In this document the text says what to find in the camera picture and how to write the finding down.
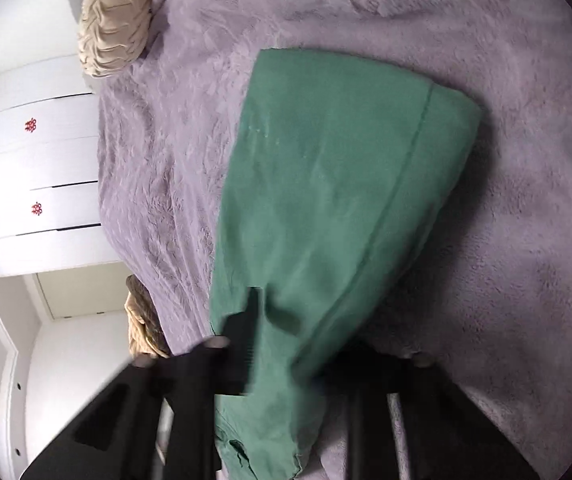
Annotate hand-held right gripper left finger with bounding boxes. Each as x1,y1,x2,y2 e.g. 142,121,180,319
20,286,267,480

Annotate beige and brown ribbed blanket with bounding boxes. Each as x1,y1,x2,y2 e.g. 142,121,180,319
124,275,171,359

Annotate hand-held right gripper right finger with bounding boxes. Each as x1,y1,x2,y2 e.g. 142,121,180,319
316,340,542,480

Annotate white wardrobe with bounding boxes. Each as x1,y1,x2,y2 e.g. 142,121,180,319
0,54,132,279

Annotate cream door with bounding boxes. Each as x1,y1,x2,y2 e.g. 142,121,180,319
34,262,132,321

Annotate purple fleece blanket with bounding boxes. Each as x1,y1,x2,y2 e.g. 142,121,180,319
96,0,572,480

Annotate beige pleated pillow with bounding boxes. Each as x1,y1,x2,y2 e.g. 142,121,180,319
78,0,167,79

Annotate green pants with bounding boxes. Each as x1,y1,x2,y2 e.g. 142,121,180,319
208,48,483,480

